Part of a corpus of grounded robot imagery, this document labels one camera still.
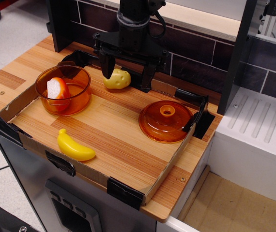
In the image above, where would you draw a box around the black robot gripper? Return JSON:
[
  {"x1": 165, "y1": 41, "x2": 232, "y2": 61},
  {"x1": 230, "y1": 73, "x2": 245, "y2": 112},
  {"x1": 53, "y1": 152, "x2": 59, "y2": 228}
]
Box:
[{"x1": 93, "y1": 24, "x2": 169, "y2": 93}]

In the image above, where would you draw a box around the orange white toy sushi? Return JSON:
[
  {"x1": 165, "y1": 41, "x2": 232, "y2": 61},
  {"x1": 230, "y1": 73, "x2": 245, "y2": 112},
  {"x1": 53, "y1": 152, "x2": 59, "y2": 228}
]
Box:
[{"x1": 47, "y1": 77, "x2": 71, "y2": 112}]

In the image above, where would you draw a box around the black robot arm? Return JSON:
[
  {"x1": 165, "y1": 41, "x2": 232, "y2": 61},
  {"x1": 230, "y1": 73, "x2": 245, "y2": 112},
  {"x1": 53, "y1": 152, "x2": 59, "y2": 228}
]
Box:
[{"x1": 93, "y1": 0, "x2": 169, "y2": 92}]

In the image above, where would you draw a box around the orange transparent pot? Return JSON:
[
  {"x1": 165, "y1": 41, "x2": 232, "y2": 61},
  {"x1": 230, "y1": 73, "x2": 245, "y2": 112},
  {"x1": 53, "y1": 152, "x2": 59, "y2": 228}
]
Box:
[{"x1": 35, "y1": 61, "x2": 92, "y2": 116}]

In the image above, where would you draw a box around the orange transparent pot lid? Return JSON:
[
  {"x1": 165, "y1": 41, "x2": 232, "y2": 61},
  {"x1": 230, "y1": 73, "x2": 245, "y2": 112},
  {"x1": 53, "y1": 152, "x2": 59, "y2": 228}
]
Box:
[{"x1": 138, "y1": 101, "x2": 193, "y2": 143}]

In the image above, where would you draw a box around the cardboard fence with black tape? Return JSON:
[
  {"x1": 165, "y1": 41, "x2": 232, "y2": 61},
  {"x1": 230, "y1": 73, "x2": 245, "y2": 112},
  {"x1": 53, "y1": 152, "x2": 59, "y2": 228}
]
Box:
[{"x1": 0, "y1": 49, "x2": 216, "y2": 211}]

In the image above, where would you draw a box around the yellow toy potato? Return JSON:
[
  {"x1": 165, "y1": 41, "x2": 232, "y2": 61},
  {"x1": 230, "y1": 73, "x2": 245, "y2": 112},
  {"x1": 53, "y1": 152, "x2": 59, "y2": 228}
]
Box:
[{"x1": 103, "y1": 69, "x2": 131, "y2": 89}]

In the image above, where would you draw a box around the yellow toy banana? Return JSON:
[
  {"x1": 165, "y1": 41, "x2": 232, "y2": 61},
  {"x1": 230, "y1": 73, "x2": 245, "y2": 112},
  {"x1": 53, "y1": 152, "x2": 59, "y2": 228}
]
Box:
[{"x1": 57, "y1": 129, "x2": 95, "y2": 161}]

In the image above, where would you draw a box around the white toy sink drainboard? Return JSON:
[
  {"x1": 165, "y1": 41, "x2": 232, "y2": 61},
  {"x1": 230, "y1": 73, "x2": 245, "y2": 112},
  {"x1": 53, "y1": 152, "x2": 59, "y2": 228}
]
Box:
[{"x1": 208, "y1": 88, "x2": 276, "y2": 201}]

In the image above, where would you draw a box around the grey toy oven front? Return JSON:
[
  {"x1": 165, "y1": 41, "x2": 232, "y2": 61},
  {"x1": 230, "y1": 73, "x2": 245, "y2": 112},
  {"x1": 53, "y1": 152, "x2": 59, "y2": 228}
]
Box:
[{"x1": 0, "y1": 135, "x2": 157, "y2": 232}]

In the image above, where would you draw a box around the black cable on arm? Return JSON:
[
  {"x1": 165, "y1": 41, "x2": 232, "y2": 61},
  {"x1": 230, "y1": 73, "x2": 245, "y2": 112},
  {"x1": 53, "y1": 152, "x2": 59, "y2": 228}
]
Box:
[{"x1": 148, "y1": 10, "x2": 168, "y2": 39}]

